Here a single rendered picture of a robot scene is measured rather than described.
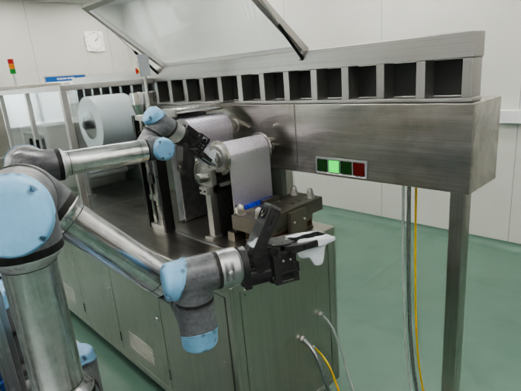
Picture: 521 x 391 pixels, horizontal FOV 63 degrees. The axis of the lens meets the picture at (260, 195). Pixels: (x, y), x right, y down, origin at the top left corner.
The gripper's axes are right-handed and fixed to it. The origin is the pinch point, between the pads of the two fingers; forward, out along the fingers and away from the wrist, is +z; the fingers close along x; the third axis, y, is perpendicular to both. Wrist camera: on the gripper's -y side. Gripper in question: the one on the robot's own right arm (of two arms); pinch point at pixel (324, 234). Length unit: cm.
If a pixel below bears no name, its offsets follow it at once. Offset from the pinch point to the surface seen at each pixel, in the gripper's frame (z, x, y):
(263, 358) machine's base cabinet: 5, -71, 65
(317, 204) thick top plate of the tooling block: 45, -87, 12
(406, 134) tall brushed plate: 60, -44, -16
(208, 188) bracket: -1, -95, -2
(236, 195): 9, -92, 2
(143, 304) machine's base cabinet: -34, -127, 52
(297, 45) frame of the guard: 42, -83, -56
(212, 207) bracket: 0, -97, 6
